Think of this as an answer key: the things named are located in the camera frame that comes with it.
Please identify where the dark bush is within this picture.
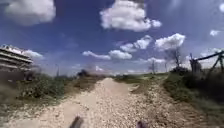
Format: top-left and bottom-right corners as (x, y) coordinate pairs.
(76, 69), (91, 78)

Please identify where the pale gravel track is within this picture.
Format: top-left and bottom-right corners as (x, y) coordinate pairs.
(6, 77), (214, 128)

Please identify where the pole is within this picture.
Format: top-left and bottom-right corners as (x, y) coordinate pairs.
(55, 63), (60, 78)

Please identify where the bare tree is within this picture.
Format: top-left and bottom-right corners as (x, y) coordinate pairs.
(164, 46), (184, 69)

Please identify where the robot's own part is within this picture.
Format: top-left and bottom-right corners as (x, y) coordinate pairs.
(68, 115), (84, 128)
(135, 120), (149, 128)

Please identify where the weedy grass verge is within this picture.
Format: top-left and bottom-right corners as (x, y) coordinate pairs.
(114, 71), (224, 124)
(0, 73), (106, 118)

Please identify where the wooden fence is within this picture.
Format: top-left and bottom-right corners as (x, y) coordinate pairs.
(188, 49), (224, 78)

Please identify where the pale multi-storey building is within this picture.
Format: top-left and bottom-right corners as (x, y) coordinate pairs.
(0, 44), (35, 81)

